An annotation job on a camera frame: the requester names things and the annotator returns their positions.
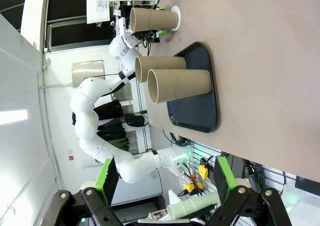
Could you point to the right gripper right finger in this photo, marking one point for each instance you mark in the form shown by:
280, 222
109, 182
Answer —
223, 181

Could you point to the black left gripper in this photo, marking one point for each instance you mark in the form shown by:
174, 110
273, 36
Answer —
150, 39

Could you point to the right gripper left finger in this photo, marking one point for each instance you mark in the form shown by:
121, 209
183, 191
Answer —
107, 181

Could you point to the brown paper cup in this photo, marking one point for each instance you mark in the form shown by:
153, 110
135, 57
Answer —
162, 64
155, 20
180, 86

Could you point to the white scalloped paper coaster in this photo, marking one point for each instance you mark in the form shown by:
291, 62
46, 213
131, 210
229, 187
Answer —
176, 8

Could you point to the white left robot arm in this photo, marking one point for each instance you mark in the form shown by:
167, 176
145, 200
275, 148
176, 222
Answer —
85, 96

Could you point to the yellow control box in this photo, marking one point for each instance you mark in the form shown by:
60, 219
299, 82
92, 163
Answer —
203, 171

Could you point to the black control unit box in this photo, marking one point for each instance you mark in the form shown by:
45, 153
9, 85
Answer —
241, 167

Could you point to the yellow emergency stop button box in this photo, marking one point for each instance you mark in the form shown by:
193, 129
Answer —
192, 187

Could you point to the olive hanging jacket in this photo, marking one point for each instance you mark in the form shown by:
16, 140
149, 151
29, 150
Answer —
118, 143

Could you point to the light green cylinder cup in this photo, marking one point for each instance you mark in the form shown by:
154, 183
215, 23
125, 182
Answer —
190, 206

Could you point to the dark hanging jacket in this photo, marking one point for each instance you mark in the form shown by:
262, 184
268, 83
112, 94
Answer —
110, 108
112, 128

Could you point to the white board panel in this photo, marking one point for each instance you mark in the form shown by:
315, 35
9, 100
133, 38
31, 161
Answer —
98, 6

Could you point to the black hanging bag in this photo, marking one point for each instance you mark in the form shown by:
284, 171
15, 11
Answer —
135, 121

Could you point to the dark plastic serving tray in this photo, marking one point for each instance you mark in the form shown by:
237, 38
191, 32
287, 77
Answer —
197, 111

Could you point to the metal clothes rack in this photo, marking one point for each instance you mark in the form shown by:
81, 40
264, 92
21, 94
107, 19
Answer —
143, 98

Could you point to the dark glass window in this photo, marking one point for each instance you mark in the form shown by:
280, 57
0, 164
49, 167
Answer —
77, 34

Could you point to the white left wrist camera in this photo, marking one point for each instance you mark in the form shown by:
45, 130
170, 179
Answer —
122, 25

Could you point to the steel wall panel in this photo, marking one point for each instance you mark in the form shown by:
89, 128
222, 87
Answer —
87, 71

